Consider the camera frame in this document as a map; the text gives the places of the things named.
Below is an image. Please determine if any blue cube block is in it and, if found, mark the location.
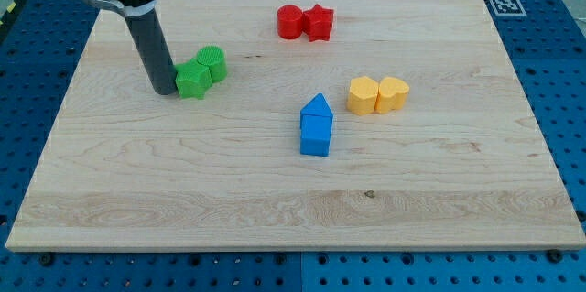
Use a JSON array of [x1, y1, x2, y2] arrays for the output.
[[300, 115, 332, 157]]

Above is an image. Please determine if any blue triangle block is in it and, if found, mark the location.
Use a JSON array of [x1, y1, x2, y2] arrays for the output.
[[299, 92, 334, 127]]

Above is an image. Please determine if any yellow hexagon block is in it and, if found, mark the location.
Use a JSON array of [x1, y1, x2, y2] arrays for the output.
[[346, 76, 379, 115]]

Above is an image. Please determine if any yellow heart block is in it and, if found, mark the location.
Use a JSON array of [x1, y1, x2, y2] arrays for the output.
[[374, 77, 410, 114]]

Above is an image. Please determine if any red star block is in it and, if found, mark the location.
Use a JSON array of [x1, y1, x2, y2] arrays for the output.
[[302, 4, 334, 42]]

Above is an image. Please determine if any green cylinder block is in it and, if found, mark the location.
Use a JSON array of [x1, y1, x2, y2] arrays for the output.
[[196, 46, 228, 83]]

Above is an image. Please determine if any red cylinder block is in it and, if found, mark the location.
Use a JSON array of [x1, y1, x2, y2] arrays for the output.
[[277, 5, 303, 39]]

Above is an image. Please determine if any green star block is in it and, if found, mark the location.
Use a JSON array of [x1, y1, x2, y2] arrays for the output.
[[175, 59, 212, 100]]

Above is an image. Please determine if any light wooden board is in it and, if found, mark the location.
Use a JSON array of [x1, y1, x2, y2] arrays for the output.
[[6, 0, 585, 253]]

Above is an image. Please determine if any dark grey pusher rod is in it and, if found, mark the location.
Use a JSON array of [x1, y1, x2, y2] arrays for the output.
[[125, 9, 177, 95]]

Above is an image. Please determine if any white fiducial marker tag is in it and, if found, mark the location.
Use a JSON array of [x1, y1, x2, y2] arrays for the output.
[[489, 0, 526, 16]]

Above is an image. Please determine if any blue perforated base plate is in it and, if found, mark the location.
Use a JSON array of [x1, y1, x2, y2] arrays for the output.
[[1, 0, 585, 291]]

